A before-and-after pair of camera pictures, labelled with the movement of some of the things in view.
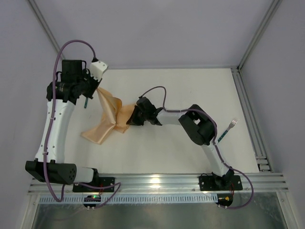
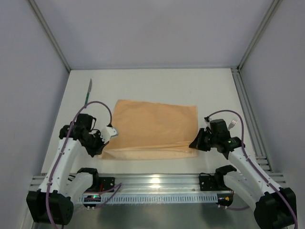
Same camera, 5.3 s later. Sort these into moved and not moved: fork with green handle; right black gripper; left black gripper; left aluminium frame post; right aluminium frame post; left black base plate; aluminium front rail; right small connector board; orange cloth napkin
Moved: left black gripper; orange cloth napkin; right black gripper
Not moved: right aluminium frame post; fork with green handle; aluminium front rail; left aluminium frame post; right small connector board; left black base plate
